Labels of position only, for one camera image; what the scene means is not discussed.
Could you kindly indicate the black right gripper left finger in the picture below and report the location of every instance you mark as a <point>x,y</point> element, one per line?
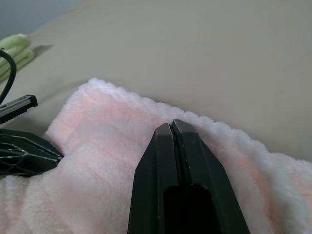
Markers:
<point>153,170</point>

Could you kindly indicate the green towel with black writing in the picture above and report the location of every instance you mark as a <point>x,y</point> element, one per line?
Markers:
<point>17,53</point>

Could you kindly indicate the pink terry towel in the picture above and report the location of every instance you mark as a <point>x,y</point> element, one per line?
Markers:
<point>97,146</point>

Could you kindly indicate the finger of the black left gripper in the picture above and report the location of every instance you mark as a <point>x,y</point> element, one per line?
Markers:
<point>24,156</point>
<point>19,104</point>

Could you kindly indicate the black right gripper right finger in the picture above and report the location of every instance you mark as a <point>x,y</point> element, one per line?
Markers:
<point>204,170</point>

